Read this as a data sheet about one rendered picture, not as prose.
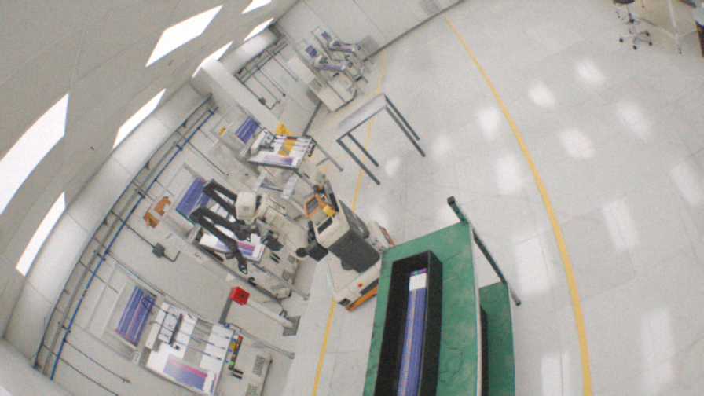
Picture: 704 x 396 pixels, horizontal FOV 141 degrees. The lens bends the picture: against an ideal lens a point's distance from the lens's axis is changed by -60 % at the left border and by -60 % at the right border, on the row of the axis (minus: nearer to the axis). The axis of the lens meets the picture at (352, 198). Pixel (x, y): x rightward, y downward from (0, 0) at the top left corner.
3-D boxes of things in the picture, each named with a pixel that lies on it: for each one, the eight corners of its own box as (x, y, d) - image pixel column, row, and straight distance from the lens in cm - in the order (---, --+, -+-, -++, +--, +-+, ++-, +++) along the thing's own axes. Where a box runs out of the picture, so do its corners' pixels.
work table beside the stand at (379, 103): (426, 155, 357) (386, 104, 322) (378, 185, 374) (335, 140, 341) (419, 137, 396) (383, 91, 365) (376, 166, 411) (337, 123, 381)
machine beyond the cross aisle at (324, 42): (375, 61, 914) (333, 14, 895) (372, 71, 838) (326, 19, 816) (340, 85, 959) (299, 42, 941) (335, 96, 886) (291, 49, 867)
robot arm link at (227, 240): (192, 214, 217) (196, 206, 226) (188, 219, 220) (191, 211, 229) (238, 249, 226) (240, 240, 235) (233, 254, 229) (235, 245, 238)
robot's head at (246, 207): (257, 191, 242) (238, 190, 243) (254, 203, 223) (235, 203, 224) (257, 207, 248) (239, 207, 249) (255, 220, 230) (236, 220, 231)
